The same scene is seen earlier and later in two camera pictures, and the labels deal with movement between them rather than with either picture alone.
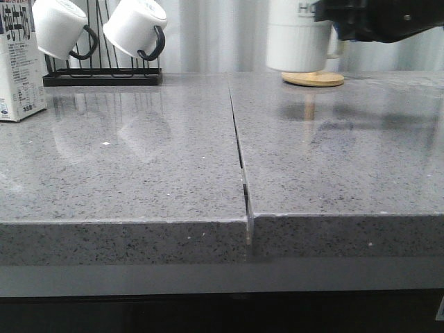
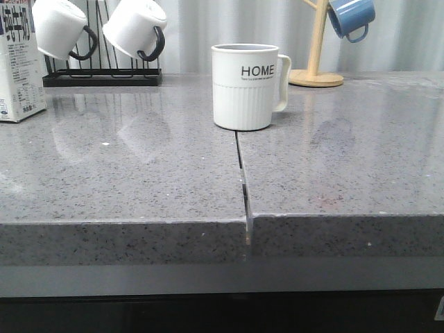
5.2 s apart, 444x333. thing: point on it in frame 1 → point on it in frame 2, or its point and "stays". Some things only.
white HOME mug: [295, 42] → [250, 82]
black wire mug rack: [105, 71] stays
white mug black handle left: [61, 30] stays
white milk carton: [23, 88] stays
